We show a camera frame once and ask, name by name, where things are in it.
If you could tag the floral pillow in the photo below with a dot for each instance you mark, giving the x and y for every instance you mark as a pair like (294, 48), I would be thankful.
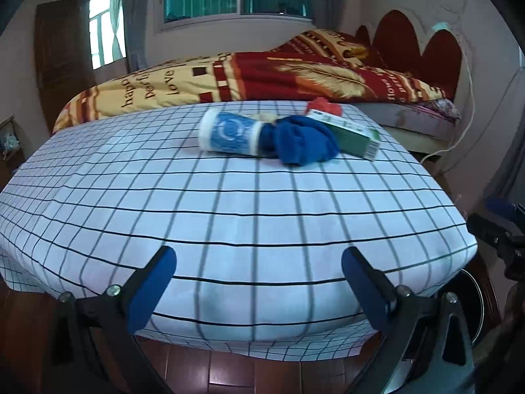
(441, 108)

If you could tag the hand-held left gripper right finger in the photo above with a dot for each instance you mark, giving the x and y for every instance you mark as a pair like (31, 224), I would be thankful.
(365, 287)

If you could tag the small bright window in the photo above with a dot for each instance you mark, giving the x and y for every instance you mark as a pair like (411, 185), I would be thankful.
(106, 28)

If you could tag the black round trash bin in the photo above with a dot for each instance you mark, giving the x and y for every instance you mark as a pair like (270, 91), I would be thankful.
(471, 295)

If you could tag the blue patterned white cup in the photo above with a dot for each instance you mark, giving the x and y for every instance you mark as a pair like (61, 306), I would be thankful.
(229, 131)

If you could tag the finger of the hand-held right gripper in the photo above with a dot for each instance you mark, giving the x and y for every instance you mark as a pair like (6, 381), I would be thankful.
(488, 227)
(498, 205)

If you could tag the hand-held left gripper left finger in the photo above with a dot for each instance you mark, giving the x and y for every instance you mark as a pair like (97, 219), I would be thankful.
(151, 287)

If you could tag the bed with red-yellow blanket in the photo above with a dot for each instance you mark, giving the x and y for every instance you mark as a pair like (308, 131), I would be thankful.
(184, 82)

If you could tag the dark wooden wardrobe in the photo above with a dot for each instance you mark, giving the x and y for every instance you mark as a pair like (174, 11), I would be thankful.
(61, 61)

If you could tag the white black checkered tablecloth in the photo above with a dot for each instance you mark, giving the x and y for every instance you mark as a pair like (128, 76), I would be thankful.
(246, 213)

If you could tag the dark blue cloth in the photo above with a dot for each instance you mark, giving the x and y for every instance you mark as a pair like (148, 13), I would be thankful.
(303, 141)

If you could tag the white bed base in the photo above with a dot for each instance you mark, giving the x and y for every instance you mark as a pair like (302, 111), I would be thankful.
(410, 129)

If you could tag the dark wooden side cabinet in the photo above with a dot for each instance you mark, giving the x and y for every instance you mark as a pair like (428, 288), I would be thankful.
(10, 164)

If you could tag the yellow wrapper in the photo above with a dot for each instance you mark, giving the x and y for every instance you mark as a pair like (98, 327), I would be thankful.
(264, 118)

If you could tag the red and white headboard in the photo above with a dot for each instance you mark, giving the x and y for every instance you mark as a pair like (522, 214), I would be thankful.
(398, 37)

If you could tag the green and white box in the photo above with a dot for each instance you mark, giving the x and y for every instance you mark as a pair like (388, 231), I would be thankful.
(352, 137)

